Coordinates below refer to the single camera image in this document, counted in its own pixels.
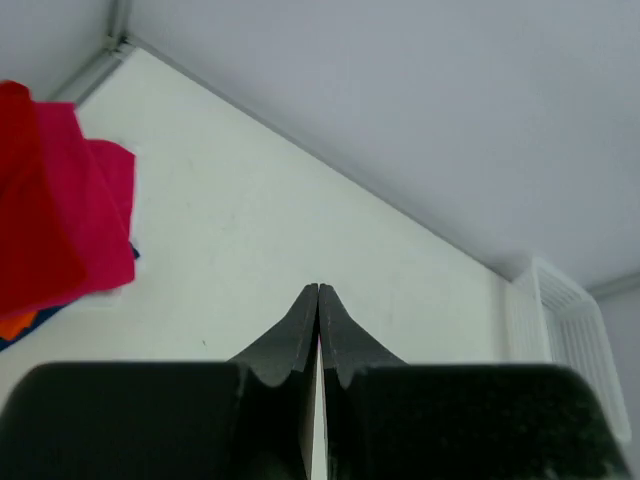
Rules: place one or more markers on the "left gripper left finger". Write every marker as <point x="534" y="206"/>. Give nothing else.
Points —
<point x="249" y="417"/>

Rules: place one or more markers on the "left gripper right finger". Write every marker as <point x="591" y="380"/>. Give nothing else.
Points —
<point x="388" y="419"/>

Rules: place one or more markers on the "red t shirt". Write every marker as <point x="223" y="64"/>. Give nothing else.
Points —
<point x="38" y="260"/>

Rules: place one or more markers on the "white plastic basket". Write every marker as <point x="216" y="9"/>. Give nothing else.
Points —
<point x="552" y="319"/>

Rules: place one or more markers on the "folded orange t shirt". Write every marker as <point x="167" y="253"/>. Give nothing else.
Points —
<point x="11" y="328"/>

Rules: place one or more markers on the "folded pink t shirt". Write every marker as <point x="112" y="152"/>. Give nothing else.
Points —
<point x="92" y="183"/>

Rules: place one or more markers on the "left aluminium frame post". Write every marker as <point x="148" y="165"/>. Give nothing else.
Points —
<point x="117" y="23"/>

